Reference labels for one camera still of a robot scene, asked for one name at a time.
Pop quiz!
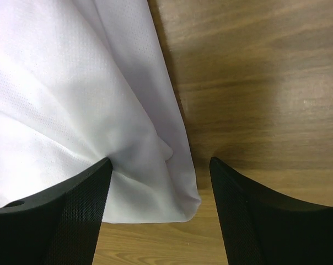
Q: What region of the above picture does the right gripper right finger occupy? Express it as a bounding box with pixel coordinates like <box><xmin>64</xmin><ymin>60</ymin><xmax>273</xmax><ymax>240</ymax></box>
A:
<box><xmin>210</xmin><ymin>157</ymin><xmax>333</xmax><ymax>264</ymax></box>

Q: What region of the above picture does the white t shirt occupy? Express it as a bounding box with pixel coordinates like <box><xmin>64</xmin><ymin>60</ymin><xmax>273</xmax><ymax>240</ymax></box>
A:
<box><xmin>0</xmin><ymin>1</ymin><xmax>201</xmax><ymax>224</ymax></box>

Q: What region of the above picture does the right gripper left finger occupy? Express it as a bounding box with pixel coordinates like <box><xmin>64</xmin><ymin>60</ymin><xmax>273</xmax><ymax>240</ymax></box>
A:
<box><xmin>0</xmin><ymin>158</ymin><xmax>112</xmax><ymax>264</ymax></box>

